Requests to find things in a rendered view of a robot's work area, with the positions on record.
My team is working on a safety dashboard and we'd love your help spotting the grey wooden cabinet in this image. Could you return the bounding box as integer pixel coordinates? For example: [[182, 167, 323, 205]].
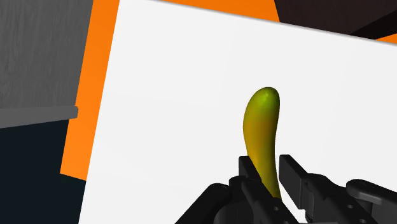
[[0, 0, 94, 129]]

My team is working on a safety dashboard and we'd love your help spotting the dark brown furniture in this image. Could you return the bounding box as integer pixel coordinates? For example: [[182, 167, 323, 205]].
[[274, 0, 397, 41]]

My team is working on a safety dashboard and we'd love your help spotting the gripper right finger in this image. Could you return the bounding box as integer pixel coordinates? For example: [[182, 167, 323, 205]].
[[278, 154, 397, 224]]

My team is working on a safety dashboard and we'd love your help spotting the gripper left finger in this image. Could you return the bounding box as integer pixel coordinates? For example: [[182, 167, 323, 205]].
[[175, 155, 299, 224]]

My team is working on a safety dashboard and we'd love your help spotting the yellow-green banana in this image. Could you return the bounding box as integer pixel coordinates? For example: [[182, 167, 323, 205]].
[[242, 87, 282, 200]]

